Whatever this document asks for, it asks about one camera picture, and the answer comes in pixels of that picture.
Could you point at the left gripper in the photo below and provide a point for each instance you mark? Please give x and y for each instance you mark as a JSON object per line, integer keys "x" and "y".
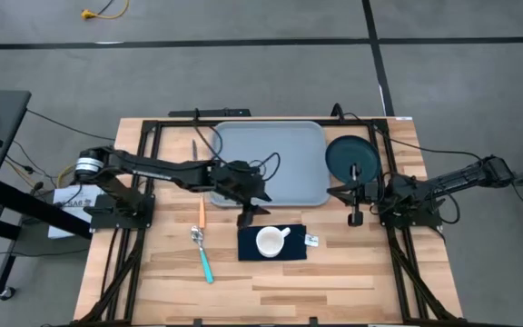
{"x": 239, "y": 181}

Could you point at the black metal table frame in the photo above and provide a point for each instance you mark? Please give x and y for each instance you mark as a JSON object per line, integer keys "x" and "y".
{"x": 150, "y": 125}

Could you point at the navy cloth napkin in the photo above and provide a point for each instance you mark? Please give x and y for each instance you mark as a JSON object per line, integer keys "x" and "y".
{"x": 248, "y": 250}

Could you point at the dark teal plate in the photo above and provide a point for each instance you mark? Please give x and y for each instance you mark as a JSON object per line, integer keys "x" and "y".
{"x": 343, "y": 154}

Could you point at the white paper sign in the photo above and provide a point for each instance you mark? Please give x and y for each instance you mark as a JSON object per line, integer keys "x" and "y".
{"x": 68, "y": 200}

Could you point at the desk caster wheel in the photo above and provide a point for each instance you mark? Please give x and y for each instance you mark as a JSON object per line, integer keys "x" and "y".
{"x": 7, "y": 293}

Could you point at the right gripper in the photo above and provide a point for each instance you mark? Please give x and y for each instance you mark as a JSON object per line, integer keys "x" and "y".
{"x": 386, "y": 191}

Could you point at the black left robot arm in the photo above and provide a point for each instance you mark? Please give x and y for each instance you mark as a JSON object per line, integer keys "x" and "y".
{"x": 161, "y": 168}

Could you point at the small tea bag packet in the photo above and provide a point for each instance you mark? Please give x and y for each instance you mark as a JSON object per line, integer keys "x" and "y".
{"x": 312, "y": 240}

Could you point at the grey plastic tray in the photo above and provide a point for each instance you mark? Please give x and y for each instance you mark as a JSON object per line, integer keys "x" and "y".
{"x": 298, "y": 154}

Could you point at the black power strip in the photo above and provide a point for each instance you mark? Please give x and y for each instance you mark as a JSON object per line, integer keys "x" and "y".
{"x": 211, "y": 112}

